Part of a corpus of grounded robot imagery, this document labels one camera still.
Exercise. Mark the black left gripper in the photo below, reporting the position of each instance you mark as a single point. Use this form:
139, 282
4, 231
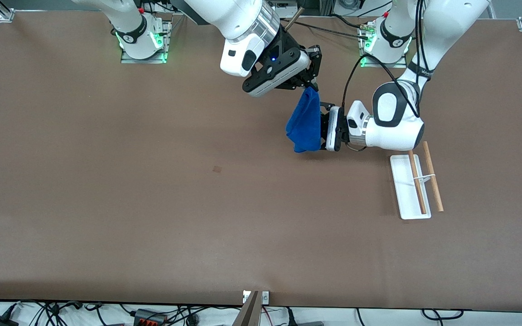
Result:
343, 128

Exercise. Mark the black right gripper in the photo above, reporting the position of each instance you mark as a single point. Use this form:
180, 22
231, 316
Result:
289, 48

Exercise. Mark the blue towel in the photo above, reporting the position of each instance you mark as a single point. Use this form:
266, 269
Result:
304, 122

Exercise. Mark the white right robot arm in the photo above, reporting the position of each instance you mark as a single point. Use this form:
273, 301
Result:
243, 18

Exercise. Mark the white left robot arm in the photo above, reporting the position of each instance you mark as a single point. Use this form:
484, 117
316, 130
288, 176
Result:
397, 122

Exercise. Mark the wooden rack rod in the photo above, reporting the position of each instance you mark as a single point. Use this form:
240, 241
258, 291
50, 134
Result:
414, 167
429, 163

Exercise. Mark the black orange connector box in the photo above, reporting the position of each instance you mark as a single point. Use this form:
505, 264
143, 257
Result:
150, 318

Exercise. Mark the white metal edge bracket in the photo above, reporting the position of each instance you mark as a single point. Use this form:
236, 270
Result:
265, 297

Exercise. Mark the brown camera post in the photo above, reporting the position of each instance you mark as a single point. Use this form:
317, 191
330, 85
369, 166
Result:
248, 314

